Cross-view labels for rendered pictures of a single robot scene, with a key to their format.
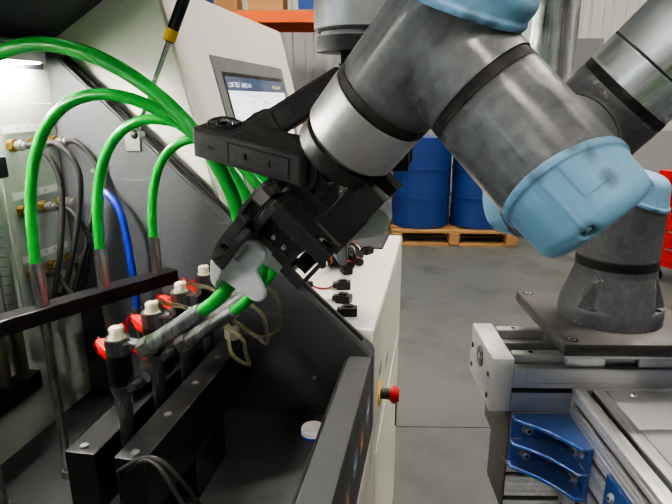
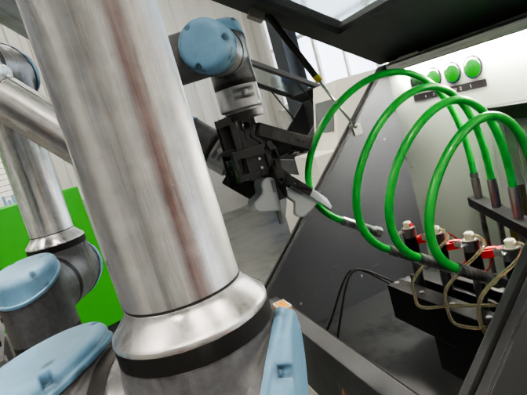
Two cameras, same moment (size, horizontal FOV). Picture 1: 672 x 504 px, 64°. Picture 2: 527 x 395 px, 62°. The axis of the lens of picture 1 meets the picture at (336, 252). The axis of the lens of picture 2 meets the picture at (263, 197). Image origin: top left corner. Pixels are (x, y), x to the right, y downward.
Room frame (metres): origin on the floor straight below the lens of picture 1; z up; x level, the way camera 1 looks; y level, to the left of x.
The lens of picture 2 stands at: (1.19, -0.41, 1.40)
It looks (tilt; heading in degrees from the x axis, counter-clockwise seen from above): 10 degrees down; 150
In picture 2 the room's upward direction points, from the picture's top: 16 degrees counter-clockwise
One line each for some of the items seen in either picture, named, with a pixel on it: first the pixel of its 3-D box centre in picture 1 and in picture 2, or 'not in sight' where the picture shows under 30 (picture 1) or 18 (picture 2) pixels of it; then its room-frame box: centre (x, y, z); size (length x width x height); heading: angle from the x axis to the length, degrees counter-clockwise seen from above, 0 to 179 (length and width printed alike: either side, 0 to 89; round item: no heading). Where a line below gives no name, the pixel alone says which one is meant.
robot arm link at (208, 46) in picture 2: not in sight; (201, 52); (0.58, -0.10, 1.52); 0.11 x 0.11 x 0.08; 50
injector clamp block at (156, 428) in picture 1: (178, 427); (473, 332); (0.69, 0.23, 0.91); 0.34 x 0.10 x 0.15; 169
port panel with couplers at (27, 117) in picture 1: (45, 203); not in sight; (0.86, 0.47, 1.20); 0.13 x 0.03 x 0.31; 169
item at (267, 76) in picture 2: not in sight; (315, 146); (-2.28, 2.31, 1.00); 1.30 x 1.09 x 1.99; 165
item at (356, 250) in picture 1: (347, 252); not in sight; (1.27, -0.03, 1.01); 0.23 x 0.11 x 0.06; 169
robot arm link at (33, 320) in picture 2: not in sight; (35, 296); (0.30, -0.42, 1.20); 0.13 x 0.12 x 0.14; 148
